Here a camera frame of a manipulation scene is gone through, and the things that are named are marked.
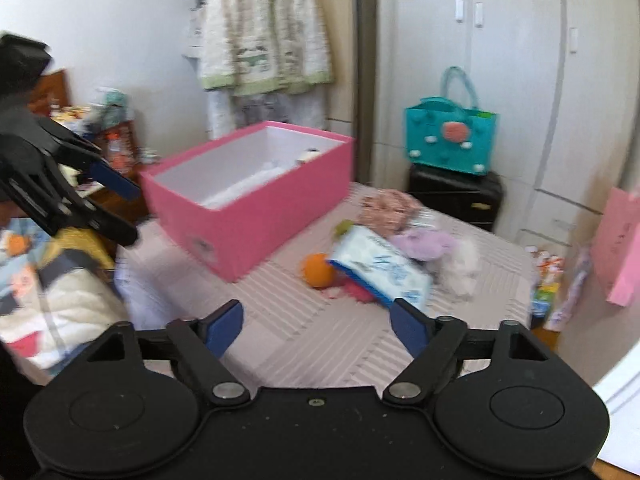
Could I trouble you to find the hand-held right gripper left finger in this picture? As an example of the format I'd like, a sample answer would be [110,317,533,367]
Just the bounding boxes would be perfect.
[87,300,251,408]

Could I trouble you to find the colourful patchwork quilt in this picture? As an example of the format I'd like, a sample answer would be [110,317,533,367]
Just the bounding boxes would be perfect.
[0,220,132,376]

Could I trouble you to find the purple cloth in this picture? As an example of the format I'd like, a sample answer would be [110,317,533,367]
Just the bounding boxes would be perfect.
[390,229,458,263]

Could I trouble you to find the teal tote bag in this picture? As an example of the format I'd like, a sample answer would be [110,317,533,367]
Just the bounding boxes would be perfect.
[404,66,498,176]

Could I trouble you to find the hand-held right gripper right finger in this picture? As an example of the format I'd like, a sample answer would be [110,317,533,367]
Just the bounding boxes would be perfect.
[382,298,550,405]

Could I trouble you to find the red pink soft item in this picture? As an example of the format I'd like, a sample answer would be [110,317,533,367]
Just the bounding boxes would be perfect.
[325,280,377,305]

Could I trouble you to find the pink floral cloth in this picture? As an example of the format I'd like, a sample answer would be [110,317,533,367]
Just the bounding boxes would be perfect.
[357,190,423,235]

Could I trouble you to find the white fluffy plush toy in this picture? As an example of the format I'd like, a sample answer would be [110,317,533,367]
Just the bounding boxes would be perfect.
[435,237,483,300]

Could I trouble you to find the blue white tissue pack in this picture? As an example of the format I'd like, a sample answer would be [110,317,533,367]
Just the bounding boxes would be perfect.
[327,225,433,311]

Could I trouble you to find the pink storage box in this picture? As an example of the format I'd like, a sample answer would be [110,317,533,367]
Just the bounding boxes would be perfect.
[139,121,356,283]

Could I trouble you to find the white patterned hanging pants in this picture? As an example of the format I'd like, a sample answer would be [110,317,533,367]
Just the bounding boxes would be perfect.
[205,85,328,141]

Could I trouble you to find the pink paper bag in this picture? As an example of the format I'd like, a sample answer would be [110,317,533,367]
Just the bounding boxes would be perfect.
[590,187,640,307]

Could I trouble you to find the colourful boxes on floor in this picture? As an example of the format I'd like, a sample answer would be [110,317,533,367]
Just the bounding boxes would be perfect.
[525,245,567,331]

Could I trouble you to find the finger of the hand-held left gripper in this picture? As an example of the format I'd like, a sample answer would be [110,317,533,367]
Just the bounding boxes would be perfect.
[37,117,144,202]
[59,194,139,249]

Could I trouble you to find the white green quilted jacket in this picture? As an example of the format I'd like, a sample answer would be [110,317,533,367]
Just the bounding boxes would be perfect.
[192,0,335,97]

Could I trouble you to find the orange ball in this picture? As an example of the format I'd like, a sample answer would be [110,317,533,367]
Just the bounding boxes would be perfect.
[301,253,336,288]

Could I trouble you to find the black suitcase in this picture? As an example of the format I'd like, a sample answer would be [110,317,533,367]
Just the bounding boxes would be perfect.
[407,164,505,233]

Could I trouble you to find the pile of bedside clutter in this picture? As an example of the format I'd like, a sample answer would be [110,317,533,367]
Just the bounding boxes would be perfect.
[50,87,161,181]

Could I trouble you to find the wooden headboard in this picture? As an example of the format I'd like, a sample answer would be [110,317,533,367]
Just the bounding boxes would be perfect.
[27,70,69,117]

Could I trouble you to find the white wardrobe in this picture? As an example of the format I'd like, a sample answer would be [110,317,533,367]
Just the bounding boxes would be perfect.
[375,0,640,261]

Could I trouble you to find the white board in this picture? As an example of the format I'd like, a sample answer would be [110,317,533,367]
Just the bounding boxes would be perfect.
[592,355,640,476]

